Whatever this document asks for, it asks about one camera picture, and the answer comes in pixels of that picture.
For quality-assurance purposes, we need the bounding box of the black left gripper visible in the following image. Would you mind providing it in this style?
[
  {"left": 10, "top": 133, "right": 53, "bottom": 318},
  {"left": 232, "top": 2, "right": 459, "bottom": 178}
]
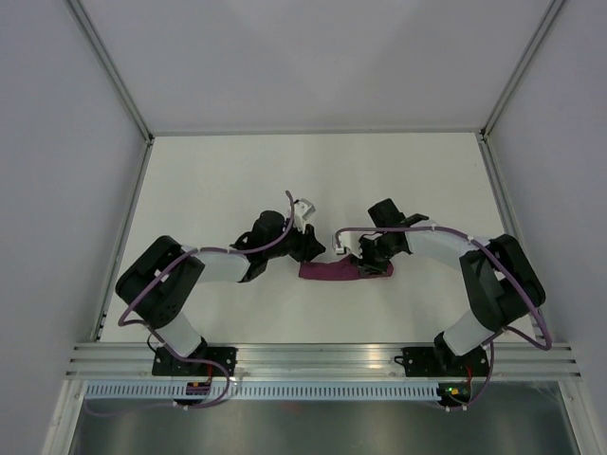
[{"left": 266, "top": 217, "right": 325, "bottom": 264}]

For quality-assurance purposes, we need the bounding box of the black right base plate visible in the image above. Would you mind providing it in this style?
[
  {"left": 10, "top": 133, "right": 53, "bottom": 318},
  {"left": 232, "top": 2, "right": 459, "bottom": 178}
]
[{"left": 402, "top": 346, "right": 489, "bottom": 378}]

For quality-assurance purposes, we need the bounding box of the aluminium front rail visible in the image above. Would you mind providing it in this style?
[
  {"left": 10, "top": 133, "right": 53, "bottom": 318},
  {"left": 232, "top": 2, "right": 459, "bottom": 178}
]
[{"left": 65, "top": 342, "right": 581, "bottom": 382}]

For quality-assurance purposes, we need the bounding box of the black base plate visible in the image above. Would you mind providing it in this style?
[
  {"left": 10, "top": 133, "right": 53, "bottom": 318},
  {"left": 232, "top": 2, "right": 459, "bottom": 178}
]
[
  {"left": 152, "top": 346, "right": 238, "bottom": 377},
  {"left": 402, "top": 346, "right": 489, "bottom": 378}
]

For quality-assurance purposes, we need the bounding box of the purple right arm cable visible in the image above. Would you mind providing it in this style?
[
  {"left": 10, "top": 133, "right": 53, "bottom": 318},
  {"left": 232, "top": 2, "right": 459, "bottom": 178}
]
[{"left": 334, "top": 226, "right": 554, "bottom": 380}]

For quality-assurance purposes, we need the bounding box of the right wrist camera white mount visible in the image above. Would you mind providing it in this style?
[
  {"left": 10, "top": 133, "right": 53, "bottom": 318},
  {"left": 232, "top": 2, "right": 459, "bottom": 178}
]
[{"left": 333, "top": 232, "right": 362, "bottom": 259}]

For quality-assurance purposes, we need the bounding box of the aluminium frame post left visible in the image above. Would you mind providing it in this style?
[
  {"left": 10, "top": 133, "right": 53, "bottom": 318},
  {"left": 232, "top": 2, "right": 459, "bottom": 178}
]
[{"left": 65, "top": 0, "right": 154, "bottom": 143}]

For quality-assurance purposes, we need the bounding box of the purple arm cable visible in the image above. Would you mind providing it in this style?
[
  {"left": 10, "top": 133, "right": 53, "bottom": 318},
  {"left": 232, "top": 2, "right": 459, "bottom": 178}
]
[
  {"left": 334, "top": 226, "right": 554, "bottom": 380},
  {"left": 84, "top": 191, "right": 298, "bottom": 418}
]

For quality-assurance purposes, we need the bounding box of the purple cloth napkin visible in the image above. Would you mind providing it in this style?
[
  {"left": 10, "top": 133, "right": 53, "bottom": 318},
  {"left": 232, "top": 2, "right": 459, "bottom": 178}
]
[{"left": 298, "top": 256, "right": 395, "bottom": 282}]

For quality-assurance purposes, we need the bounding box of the white slotted cable duct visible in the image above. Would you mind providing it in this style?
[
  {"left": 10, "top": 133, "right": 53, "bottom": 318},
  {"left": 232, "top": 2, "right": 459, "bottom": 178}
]
[{"left": 85, "top": 380, "right": 439, "bottom": 401}]

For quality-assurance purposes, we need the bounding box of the aluminium frame post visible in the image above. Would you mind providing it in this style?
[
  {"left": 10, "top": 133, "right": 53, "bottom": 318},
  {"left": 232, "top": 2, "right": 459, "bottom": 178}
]
[
  {"left": 477, "top": 0, "right": 568, "bottom": 141},
  {"left": 65, "top": 0, "right": 154, "bottom": 143}
]

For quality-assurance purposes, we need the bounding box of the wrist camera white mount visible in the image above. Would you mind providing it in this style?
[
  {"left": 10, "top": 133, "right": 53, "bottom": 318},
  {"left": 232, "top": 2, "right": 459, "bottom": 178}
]
[
  {"left": 291, "top": 199, "right": 316, "bottom": 233},
  {"left": 333, "top": 232, "right": 362, "bottom": 259}
]

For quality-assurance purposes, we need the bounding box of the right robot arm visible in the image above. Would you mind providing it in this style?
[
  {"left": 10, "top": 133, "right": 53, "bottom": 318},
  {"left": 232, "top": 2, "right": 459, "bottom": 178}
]
[{"left": 352, "top": 198, "right": 546, "bottom": 374}]

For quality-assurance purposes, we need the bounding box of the aluminium frame post right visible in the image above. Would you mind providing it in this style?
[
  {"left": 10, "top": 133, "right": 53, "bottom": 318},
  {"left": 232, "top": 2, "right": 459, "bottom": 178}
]
[{"left": 477, "top": 0, "right": 568, "bottom": 141}]

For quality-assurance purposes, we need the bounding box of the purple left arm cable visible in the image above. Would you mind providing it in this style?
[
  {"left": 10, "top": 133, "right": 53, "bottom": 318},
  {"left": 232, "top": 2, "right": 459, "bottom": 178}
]
[{"left": 84, "top": 191, "right": 298, "bottom": 418}]

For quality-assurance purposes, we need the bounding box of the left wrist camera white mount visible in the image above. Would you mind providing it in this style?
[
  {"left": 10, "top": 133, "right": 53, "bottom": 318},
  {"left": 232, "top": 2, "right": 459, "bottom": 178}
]
[{"left": 291, "top": 199, "right": 316, "bottom": 233}]

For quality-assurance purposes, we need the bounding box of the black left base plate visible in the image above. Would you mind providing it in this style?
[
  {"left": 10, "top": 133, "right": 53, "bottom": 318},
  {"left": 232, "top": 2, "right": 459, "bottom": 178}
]
[{"left": 152, "top": 346, "right": 238, "bottom": 377}]

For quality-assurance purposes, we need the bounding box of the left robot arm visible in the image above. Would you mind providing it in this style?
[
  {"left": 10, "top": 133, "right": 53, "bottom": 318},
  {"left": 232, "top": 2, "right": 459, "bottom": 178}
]
[{"left": 116, "top": 199, "right": 325, "bottom": 375}]

